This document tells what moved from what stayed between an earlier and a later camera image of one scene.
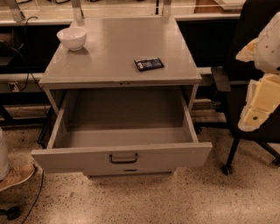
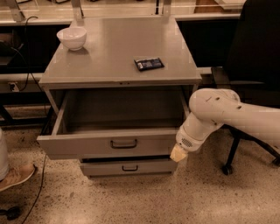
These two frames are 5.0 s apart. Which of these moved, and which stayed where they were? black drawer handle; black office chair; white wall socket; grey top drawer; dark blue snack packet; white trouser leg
Moved: grey top drawer; black drawer handle
Stayed: dark blue snack packet; white wall socket; white trouser leg; black office chair
